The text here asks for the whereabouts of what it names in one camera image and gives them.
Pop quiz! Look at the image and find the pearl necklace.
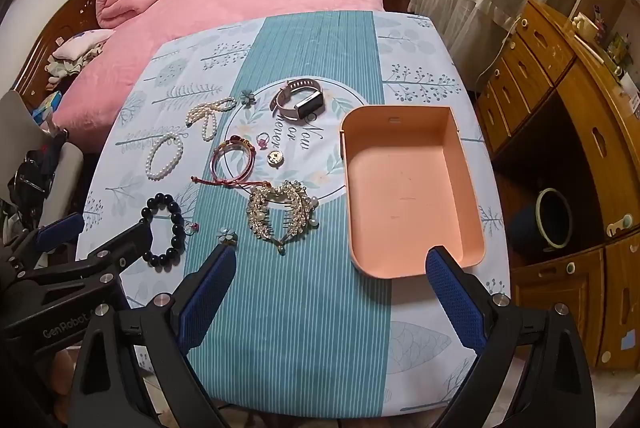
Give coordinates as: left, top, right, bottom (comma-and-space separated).
186, 97, 237, 142

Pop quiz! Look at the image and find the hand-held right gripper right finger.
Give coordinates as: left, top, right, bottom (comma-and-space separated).
425, 245, 598, 428

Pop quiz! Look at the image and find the floral pillow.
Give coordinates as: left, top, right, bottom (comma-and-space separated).
47, 29, 116, 79

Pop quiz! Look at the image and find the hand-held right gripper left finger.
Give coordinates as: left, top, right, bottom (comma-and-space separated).
70, 244, 238, 428

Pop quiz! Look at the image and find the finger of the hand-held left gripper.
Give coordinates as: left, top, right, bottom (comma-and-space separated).
15, 218, 155, 295
0, 213, 86, 270

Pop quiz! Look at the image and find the peach plastic tray box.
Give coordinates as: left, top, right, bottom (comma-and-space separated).
340, 104, 487, 280

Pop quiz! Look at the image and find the cream mug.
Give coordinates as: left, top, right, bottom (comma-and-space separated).
572, 13, 598, 41

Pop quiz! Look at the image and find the pearl bracelet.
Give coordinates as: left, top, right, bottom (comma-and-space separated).
145, 133, 184, 181

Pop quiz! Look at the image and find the wooden desk cabinet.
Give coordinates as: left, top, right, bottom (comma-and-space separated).
472, 0, 640, 369

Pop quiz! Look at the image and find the white cable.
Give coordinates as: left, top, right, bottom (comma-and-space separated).
470, 15, 518, 89

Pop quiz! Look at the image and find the red string bangle bracelet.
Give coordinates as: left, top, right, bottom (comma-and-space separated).
190, 135, 273, 189

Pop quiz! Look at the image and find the grey chair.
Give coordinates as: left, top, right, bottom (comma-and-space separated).
0, 90, 83, 219

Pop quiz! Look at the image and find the wooden headboard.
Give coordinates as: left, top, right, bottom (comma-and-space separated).
12, 0, 101, 119

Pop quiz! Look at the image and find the black bead bracelet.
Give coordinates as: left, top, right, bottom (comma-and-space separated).
140, 193, 187, 269

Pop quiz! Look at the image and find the leaf print tablecloth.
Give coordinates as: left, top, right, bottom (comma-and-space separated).
75, 10, 511, 419

